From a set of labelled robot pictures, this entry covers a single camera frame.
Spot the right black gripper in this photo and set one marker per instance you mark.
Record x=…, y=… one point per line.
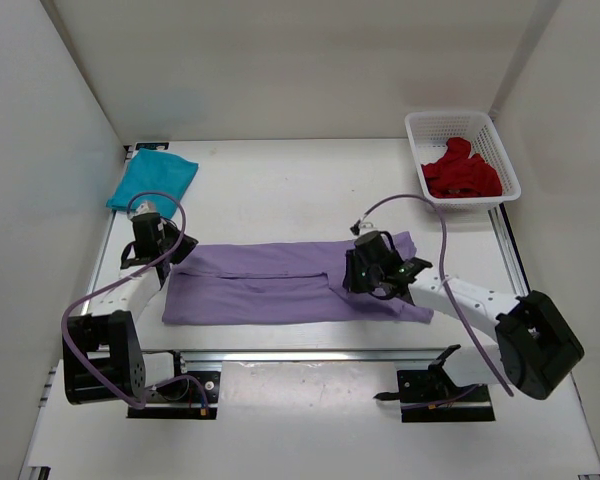
x=352, y=283

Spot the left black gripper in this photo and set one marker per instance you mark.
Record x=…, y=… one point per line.
x=187, y=244

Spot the lavender t shirt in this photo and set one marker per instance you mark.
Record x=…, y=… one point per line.
x=273, y=284

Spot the teal t shirt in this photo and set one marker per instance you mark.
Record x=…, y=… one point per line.
x=151, y=170

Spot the red t shirt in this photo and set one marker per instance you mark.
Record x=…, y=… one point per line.
x=461, y=174

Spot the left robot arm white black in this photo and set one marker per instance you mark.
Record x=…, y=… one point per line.
x=101, y=350

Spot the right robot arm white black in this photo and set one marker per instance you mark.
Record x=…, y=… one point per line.
x=537, y=348

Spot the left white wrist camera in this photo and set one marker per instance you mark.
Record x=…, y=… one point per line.
x=146, y=207

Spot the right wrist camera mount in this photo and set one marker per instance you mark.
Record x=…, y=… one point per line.
x=361, y=225

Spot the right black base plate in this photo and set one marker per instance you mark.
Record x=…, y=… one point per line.
x=431, y=396

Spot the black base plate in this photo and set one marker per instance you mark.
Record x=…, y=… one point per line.
x=431, y=396
x=190, y=395

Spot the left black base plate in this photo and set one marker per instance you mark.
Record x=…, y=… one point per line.
x=190, y=395

